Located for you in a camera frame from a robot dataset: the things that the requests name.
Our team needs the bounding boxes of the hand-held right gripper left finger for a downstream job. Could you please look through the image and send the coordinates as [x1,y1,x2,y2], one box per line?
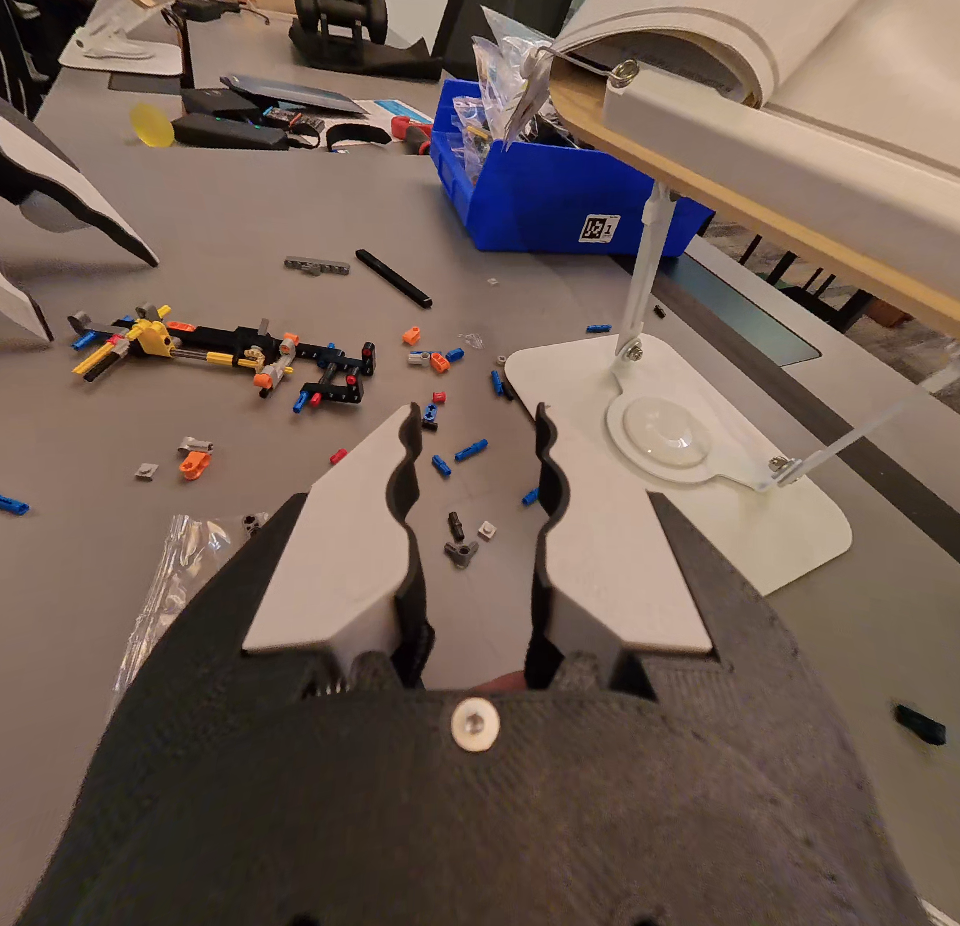
[241,403,438,689]

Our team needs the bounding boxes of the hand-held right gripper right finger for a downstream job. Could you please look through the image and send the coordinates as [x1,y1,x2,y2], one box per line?
[523,403,714,689]

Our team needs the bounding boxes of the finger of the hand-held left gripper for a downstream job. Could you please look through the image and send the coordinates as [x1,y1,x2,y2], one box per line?
[0,97,161,269]
[0,266,55,342]

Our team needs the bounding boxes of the clear plastic bag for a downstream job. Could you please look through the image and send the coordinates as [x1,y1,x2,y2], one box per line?
[112,514,260,717]

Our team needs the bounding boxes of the black yellow lego assembly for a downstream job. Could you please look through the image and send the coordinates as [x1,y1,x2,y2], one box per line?
[67,304,378,415]

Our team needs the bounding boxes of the lego instruction booklet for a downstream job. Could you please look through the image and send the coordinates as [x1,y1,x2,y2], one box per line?
[551,0,960,173]

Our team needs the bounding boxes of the long black lego beam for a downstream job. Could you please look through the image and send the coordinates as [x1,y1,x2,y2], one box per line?
[354,248,435,311]

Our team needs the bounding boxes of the black dumbbell set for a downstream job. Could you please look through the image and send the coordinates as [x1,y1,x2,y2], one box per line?
[291,0,390,51]

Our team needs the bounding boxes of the black lego piece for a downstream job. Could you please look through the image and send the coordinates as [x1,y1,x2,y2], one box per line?
[894,705,948,746]

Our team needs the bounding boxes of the clear bags of lego parts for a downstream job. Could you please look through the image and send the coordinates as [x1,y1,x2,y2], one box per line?
[471,5,560,151]

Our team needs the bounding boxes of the yellow translucent disc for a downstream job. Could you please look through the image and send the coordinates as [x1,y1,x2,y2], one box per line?
[129,103,176,147]

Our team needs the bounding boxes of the clear plastic dome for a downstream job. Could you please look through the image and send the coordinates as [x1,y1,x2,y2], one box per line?
[622,396,711,468]

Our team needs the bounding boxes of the black box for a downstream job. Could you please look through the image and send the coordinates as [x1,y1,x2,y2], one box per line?
[180,88,260,121]

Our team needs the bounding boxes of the black case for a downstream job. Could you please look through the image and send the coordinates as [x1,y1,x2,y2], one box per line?
[172,112,292,152]

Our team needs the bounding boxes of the dark blue folder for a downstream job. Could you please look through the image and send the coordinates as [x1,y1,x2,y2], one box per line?
[219,73,370,115]

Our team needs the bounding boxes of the blue printed paper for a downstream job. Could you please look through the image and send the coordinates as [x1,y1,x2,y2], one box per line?
[352,97,436,138]

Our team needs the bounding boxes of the black cloth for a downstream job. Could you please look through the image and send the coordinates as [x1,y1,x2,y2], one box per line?
[288,22,445,82]

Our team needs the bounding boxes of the blue storage bin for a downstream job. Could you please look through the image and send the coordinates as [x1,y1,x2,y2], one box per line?
[429,79,715,256]

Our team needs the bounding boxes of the black strap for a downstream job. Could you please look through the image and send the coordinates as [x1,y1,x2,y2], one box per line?
[324,122,393,152]

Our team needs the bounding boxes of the red-handled tool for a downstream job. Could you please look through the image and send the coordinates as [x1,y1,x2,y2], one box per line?
[390,115,435,156]

